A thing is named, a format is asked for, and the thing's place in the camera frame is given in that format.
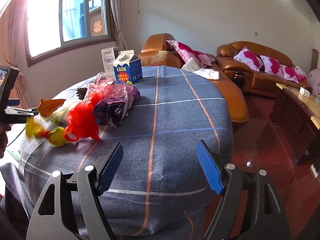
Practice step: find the brown leather long sofa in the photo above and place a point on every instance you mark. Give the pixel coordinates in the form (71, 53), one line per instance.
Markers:
(249, 80)

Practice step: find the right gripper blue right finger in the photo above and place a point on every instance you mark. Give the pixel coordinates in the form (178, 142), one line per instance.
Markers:
(210, 167)

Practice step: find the blue plaid tablecloth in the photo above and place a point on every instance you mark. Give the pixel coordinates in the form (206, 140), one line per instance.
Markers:
(159, 190)

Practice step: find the orange snack wrapper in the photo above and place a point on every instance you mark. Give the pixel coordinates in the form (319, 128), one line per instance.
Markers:
(47, 106)

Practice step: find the beige right curtain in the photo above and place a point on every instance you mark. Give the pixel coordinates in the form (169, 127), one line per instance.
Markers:
(117, 12)

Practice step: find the white tall milk carton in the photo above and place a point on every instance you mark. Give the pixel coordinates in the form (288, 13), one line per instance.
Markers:
(109, 55)

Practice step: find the pink translucent plastic bag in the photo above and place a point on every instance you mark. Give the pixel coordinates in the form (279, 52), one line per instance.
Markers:
(105, 86)

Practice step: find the yellow snack wrapper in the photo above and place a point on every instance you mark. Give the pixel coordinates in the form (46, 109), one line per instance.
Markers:
(56, 136)

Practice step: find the red plastic bag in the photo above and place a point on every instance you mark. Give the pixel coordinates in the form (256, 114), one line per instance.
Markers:
(81, 122)

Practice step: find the dark wooden coffee table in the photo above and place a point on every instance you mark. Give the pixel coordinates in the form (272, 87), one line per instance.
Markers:
(298, 117)

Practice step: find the white folded cloth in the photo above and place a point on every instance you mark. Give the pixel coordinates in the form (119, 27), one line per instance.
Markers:
(192, 66)

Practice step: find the white small box on table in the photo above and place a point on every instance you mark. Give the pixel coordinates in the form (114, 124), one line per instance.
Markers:
(304, 92)

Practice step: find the person's left hand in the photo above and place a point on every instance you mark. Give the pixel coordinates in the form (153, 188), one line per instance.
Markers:
(4, 138)

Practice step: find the window with grey frame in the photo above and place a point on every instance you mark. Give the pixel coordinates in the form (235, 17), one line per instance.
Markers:
(56, 24)

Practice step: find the pink floral pillow on chaise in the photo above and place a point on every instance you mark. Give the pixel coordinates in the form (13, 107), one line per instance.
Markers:
(186, 53)

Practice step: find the purple plastic bag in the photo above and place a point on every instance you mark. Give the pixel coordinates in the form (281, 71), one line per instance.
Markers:
(115, 104)

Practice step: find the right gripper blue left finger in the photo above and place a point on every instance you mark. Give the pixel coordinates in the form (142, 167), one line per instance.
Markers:
(106, 167)

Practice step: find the blue Look milk carton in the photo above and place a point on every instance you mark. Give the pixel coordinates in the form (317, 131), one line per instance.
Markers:
(127, 67)

